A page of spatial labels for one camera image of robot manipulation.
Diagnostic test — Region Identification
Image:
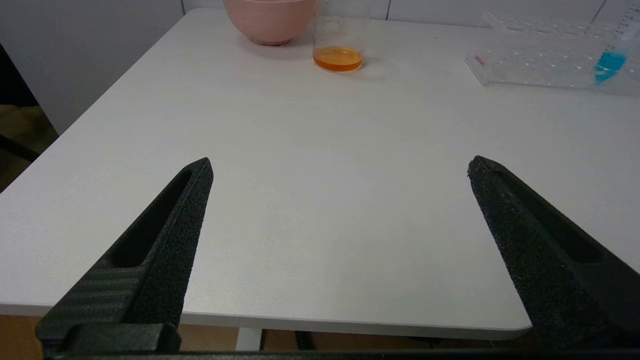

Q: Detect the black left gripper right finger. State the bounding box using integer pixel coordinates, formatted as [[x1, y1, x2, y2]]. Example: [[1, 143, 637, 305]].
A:
[[467, 155, 640, 351]]

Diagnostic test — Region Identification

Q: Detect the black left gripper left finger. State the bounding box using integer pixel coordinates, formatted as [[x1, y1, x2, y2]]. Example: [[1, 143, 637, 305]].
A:
[[36, 157, 215, 355]]

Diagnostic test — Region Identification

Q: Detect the clear acrylic test tube rack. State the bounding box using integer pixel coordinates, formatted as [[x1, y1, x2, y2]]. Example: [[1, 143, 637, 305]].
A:
[[465, 11, 640, 97]]

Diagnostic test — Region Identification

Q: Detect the test tube with blue pigment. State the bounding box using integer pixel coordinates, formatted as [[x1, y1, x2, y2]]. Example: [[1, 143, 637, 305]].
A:
[[593, 2, 640, 84]]

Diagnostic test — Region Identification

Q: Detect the clear glass beaker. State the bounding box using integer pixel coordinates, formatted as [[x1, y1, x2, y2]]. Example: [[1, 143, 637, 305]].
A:
[[312, 0, 364, 73]]

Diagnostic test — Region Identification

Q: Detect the white table leg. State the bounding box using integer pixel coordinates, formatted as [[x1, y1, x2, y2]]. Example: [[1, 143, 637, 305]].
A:
[[235, 328, 264, 352]]

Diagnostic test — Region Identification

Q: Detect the dark background furniture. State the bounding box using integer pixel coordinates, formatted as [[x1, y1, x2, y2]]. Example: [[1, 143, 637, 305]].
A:
[[0, 44, 42, 163]]

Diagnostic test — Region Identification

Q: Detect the pink plastic bowl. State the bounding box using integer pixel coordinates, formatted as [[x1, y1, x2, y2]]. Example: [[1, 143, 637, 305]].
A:
[[223, 0, 318, 46]]

